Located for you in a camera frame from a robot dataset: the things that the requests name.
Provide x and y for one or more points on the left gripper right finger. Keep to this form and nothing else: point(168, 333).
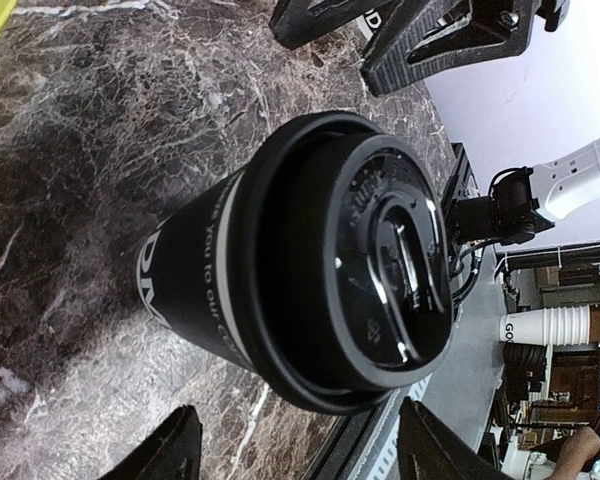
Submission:
point(428, 449)

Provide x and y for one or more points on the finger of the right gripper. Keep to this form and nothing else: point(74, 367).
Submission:
point(414, 44)
point(294, 23)

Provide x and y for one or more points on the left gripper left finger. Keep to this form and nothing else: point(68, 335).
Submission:
point(171, 451)

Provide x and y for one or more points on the black plastic cup lid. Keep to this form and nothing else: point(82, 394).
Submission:
point(337, 264)

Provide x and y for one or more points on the black paper cup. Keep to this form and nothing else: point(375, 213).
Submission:
point(182, 274)

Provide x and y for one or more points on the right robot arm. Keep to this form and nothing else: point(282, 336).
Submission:
point(524, 201)

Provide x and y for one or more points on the background white cup stack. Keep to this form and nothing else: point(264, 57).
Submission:
point(560, 326)

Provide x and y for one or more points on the grey slotted cable duct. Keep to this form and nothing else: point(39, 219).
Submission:
point(385, 457)

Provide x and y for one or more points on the black front rail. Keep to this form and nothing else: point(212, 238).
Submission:
point(346, 453)

